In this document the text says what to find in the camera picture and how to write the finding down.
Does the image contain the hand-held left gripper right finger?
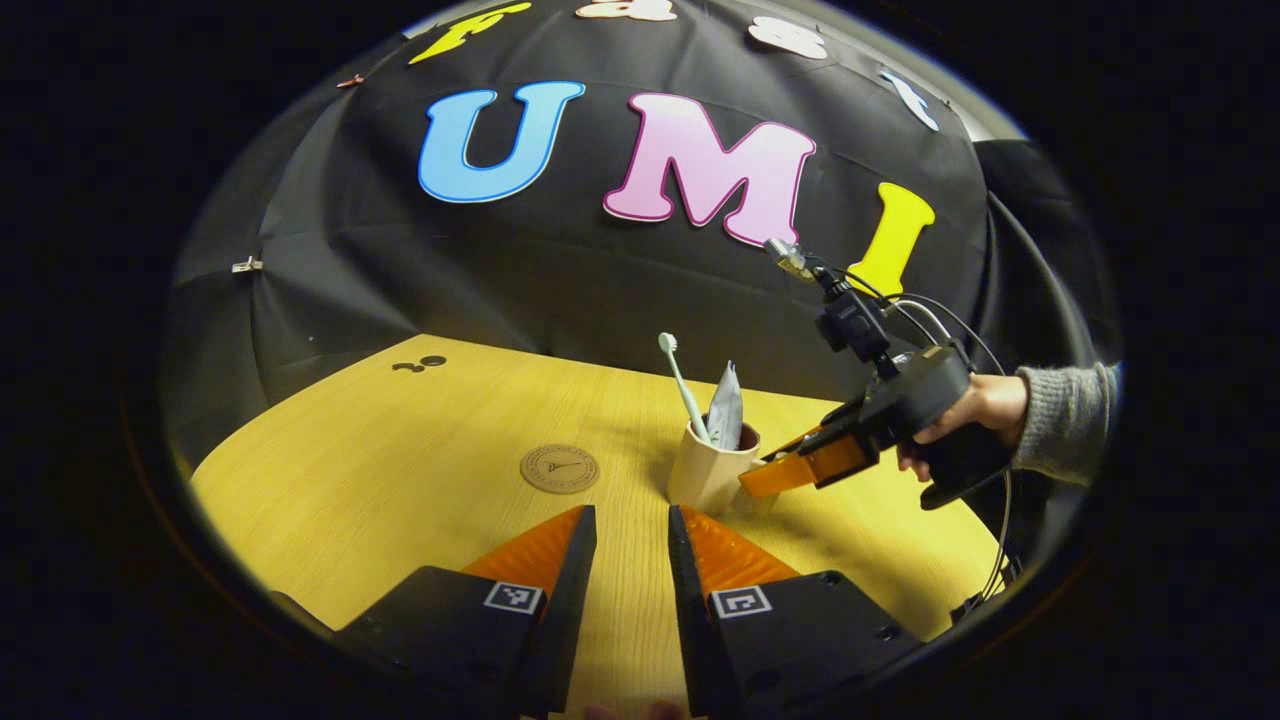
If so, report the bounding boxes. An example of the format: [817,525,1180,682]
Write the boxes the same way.
[668,505,923,718]

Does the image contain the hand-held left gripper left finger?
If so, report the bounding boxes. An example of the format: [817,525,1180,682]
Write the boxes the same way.
[335,505,598,717]

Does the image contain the white toothpaste tube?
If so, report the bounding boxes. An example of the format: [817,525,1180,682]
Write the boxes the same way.
[706,361,745,451]

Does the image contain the beige cup with handle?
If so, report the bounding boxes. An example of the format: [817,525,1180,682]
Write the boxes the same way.
[667,420,762,517]

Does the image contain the round brown coaster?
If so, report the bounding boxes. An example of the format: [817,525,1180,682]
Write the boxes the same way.
[519,444,602,495]

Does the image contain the pale green toothbrush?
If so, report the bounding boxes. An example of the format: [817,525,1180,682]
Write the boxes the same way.
[657,332,714,447]

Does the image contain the wooden desktop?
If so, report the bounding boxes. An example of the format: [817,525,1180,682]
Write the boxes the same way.
[190,333,1007,720]

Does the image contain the black backdrop cloth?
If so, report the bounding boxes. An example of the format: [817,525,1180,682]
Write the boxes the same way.
[160,0,1121,561]

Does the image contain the thin gripper cable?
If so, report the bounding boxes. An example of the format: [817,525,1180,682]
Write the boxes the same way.
[885,293,1015,606]

